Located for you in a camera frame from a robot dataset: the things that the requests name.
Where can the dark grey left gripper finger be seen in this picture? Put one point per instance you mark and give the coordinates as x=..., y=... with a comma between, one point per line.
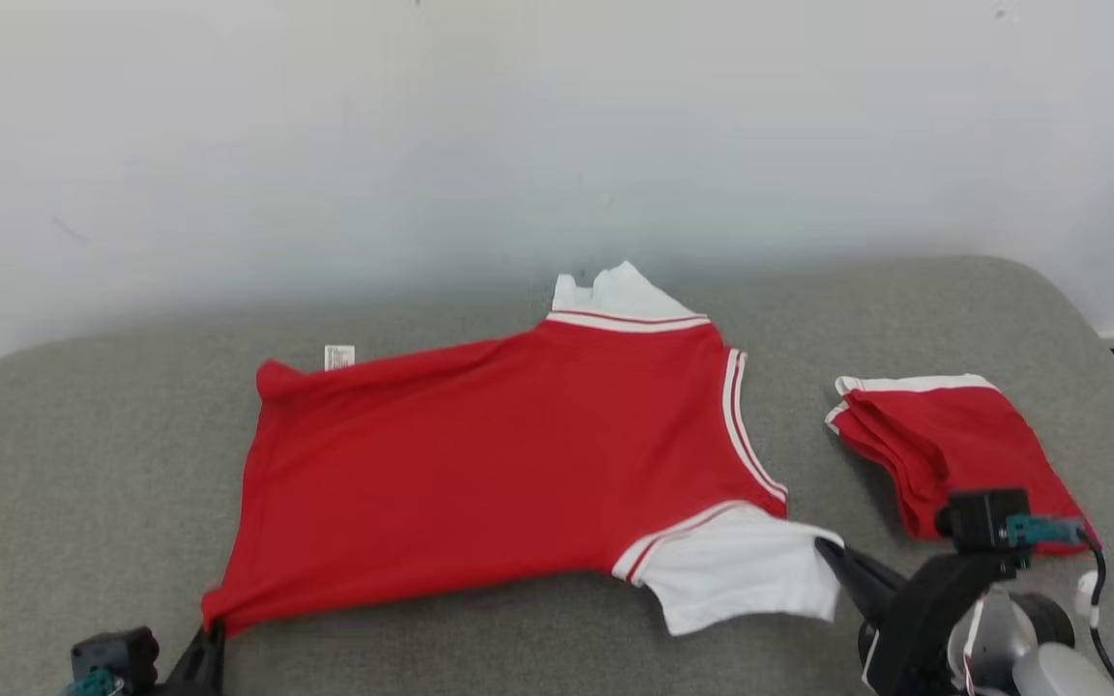
x=204, y=667

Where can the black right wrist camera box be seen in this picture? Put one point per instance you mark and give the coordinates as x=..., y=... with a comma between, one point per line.
x=978, y=517

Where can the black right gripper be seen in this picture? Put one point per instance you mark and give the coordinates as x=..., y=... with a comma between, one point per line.
x=915, y=638

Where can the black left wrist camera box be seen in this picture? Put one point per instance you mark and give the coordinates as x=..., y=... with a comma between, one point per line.
x=117, y=652

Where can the red jersey with white sleeves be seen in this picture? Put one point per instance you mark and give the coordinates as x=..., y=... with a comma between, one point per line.
x=480, y=454

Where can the red shorts with white stripe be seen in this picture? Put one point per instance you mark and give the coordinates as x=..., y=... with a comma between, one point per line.
x=963, y=445

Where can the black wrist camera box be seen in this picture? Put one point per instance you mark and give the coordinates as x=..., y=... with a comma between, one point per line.
x=117, y=652
x=978, y=517

